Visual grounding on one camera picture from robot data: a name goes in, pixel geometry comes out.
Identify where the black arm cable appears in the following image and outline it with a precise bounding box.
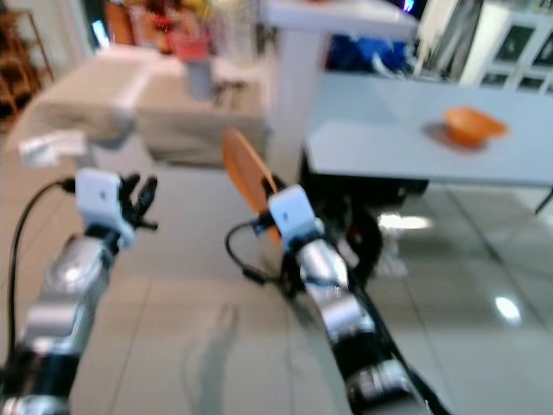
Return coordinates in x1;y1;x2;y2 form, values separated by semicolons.
7;177;80;347
225;220;290;286

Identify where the white pillar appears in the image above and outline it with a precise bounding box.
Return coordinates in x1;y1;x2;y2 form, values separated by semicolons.
264;0;420;174

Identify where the white glass-front cabinet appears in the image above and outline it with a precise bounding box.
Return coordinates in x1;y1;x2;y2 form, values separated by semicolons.
458;0;553;92

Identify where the wooden slatted rack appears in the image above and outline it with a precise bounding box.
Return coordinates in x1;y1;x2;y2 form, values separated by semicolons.
0;10;44;131

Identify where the red plastic bowl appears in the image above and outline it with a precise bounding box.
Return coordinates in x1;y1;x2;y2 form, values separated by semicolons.
171;33;208;61

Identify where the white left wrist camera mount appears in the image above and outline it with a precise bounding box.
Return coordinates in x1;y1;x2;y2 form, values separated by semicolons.
76;169;137;247

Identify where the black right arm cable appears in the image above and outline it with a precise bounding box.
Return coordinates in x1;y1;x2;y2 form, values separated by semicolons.
225;220;290;286

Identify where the grey metal pot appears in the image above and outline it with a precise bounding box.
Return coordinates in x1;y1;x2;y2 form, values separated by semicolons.
188;61;217;99

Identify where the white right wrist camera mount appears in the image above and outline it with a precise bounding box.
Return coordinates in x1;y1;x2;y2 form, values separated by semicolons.
268;184;327;252

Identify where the orange bowl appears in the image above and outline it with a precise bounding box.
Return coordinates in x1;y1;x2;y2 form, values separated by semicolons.
442;106;509;148

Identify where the grey table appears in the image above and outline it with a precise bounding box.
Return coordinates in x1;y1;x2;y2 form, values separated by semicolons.
302;73;553;187

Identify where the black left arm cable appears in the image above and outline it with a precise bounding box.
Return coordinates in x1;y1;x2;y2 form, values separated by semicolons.
7;177;80;347

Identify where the orange round plate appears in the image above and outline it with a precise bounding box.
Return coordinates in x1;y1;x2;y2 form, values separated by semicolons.
222;128;282;243

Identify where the white paper napkin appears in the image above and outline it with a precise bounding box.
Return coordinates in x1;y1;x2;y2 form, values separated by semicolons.
22;130;87;165

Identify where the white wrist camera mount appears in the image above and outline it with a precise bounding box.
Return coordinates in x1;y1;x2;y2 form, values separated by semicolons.
268;184;327;252
76;169;137;247

